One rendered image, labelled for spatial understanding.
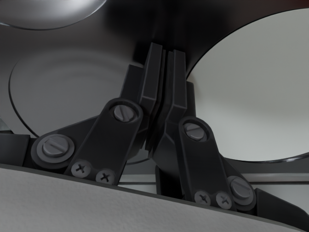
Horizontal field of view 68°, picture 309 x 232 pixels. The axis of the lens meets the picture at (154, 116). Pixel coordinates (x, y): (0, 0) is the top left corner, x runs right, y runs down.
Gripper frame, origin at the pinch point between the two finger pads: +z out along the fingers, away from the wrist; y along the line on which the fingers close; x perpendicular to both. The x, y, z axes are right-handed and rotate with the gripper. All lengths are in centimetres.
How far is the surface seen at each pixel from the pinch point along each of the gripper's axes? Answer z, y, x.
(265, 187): 2.9, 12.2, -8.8
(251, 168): 1.9, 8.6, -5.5
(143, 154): 2.1, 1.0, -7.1
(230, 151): 1.9, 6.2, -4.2
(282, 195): 2.1, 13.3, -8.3
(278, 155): 1.9, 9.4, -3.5
